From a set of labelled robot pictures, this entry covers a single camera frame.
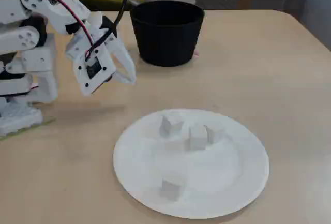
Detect red white servo wire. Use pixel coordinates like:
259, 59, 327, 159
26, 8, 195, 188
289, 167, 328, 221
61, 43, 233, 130
46, 0, 95, 59

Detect black pot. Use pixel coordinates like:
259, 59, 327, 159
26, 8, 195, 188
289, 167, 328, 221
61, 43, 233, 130
129, 0, 205, 68

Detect white paper plate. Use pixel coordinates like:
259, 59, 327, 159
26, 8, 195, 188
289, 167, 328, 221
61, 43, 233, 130
113, 108, 270, 219

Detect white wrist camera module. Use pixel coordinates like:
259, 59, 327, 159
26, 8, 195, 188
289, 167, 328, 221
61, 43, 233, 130
73, 49, 116, 96

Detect green base board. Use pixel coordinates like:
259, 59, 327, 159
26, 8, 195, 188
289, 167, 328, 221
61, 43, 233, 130
0, 117, 56, 142

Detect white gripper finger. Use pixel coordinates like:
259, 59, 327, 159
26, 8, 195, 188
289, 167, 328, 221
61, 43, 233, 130
108, 37, 137, 84
107, 69, 135, 85

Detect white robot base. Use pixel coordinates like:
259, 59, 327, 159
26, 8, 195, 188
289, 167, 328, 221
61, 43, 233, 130
0, 97, 43, 136

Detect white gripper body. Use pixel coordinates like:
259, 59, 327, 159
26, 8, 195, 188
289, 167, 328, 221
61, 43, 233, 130
64, 10, 117, 62

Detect white cube block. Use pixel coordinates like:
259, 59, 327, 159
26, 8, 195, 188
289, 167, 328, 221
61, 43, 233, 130
185, 124, 209, 151
160, 174, 183, 201
204, 120, 226, 145
159, 115, 184, 139

